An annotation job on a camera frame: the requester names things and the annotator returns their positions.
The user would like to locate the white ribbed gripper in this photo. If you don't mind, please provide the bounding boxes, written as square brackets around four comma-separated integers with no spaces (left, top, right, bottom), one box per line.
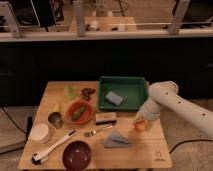
[134,98,161,132]

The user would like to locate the red yellow apple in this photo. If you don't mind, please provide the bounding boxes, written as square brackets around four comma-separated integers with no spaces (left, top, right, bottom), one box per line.
[134,119,147,133]

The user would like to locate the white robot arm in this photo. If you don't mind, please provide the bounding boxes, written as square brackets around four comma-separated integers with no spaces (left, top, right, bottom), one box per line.
[134,81,213,140]

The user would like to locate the green plastic tray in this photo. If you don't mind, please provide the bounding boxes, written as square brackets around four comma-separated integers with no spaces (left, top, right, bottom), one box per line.
[97,76,148,112]

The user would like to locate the gray folded cloth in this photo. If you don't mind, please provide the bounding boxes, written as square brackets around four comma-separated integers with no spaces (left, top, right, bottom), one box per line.
[103,131,132,148]

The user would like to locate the blue sponge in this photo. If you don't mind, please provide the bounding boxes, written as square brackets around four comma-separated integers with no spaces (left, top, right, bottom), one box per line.
[105,91,123,106]

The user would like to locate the wooden block with black base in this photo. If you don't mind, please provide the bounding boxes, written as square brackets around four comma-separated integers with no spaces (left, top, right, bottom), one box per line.
[95,112,117,125]

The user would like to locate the metal fork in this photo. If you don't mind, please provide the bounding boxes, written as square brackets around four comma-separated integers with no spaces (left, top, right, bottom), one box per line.
[83,125,114,138]

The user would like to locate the orange plate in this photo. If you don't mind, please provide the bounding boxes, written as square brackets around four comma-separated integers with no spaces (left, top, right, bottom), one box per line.
[65,101,94,125]

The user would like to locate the green pickle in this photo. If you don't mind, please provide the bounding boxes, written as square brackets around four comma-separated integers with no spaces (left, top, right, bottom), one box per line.
[71,106,85,121]

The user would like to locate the dark grape bunch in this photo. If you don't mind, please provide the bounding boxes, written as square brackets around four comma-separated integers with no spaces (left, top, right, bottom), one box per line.
[81,88,96,101]

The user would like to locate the dark red bowl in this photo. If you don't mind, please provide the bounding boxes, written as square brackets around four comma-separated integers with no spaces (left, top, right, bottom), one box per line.
[62,141,91,171]

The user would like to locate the green translucent cup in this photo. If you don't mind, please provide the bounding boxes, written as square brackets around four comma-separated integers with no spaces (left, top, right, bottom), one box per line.
[64,86,76,100]

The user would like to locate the yellow small object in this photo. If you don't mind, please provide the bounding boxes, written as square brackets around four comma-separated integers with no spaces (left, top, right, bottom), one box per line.
[53,102,61,113]

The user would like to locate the metal cup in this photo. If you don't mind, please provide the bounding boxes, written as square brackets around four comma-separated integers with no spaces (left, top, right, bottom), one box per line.
[48,112,63,129]

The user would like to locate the white round container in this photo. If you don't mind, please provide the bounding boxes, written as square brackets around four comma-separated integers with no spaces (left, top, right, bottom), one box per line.
[29,123,51,144]

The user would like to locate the black cable right floor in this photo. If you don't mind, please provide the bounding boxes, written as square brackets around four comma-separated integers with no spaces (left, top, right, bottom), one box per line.
[168,138,213,155]

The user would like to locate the black cable floor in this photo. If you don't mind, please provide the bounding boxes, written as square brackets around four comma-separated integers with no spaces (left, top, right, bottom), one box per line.
[168,138,213,155]
[0,105,28,137]

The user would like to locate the black cable left floor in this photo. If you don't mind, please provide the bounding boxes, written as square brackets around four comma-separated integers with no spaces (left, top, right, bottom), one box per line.
[0,105,28,137]

